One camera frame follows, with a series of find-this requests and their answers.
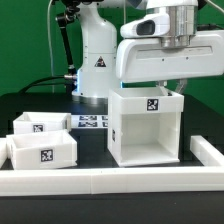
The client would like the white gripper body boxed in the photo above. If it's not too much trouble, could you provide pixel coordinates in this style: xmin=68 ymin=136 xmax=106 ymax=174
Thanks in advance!
xmin=116 ymin=30 xmax=224 ymax=83

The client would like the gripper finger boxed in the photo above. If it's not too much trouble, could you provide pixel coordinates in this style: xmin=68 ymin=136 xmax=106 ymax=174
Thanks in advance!
xmin=157 ymin=80 xmax=169 ymax=96
xmin=175 ymin=79 xmax=188 ymax=94

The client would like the white drawer cabinet box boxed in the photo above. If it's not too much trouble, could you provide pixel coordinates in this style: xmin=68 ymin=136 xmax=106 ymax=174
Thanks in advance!
xmin=108 ymin=87 xmax=184 ymax=167

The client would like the white front drawer tray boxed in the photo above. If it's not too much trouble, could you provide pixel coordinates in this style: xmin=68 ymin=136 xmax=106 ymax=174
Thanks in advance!
xmin=6 ymin=130 xmax=77 ymax=170

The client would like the white drawer tray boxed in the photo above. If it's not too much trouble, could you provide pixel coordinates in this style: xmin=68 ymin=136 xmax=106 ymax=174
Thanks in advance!
xmin=13 ymin=112 xmax=71 ymax=134
xmin=6 ymin=130 xmax=77 ymax=170

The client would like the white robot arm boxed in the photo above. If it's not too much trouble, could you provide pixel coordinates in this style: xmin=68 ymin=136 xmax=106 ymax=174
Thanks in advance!
xmin=62 ymin=0 xmax=224 ymax=101

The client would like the white rear drawer tray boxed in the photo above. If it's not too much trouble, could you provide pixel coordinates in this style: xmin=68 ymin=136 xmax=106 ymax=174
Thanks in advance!
xmin=13 ymin=112 xmax=71 ymax=134

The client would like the white marker tag sheet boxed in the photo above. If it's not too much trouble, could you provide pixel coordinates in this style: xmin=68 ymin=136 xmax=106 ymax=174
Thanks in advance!
xmin=71 ymin=115 xmax=108 ymax=129

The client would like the white right barrier wall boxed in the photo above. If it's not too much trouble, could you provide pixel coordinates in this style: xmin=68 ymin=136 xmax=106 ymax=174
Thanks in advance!
xmin=190 ymin=135 xmax=224 ymax=167

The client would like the white barrier wall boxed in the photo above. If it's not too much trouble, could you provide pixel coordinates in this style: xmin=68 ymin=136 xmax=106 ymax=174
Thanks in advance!
xmin=190 ymin=135 xmax=224 ymax=167
xmin=0 ymin=167 xmax=224 ymax=196
xmin=0 ymin=138 xmax=7 ymax=168

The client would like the black cable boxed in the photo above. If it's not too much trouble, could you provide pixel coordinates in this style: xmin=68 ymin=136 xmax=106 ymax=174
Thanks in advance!
xmin=18 ymin=74 xmax=78 ymax=94

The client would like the white thin cable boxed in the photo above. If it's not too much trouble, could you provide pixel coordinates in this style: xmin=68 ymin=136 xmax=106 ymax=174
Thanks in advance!
xmin=46 ymin=0 xmax=56 ymax=94

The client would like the white left barrier wall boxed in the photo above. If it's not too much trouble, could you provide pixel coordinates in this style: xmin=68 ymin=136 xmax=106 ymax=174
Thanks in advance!
xmin=0 ymin=138 xmax=7 ymax=168

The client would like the white front barrier wall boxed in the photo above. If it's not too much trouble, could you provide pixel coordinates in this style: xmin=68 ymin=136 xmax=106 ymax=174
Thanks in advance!
xmin=0 ymin=167 xmax=224 ymax=196

